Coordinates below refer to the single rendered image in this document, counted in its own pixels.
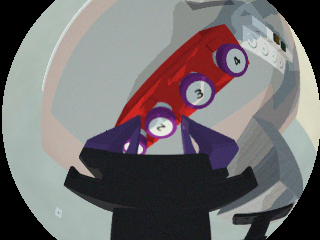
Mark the grey flat mat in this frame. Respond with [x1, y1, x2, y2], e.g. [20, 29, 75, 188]
[51, 0, 296, 145]

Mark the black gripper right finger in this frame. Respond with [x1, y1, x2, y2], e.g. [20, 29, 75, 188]
[181, 115, 239, 170]

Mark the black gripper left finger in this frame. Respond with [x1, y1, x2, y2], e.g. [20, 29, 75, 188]
[83, 115, 141, 154]

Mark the purple screw cap with white numbered dot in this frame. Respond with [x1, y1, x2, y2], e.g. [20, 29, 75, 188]
[179, 72, 216, 109]

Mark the purple screw cap with white number 2 dot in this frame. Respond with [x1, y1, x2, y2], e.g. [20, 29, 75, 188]
[144, 106, 177, 139]

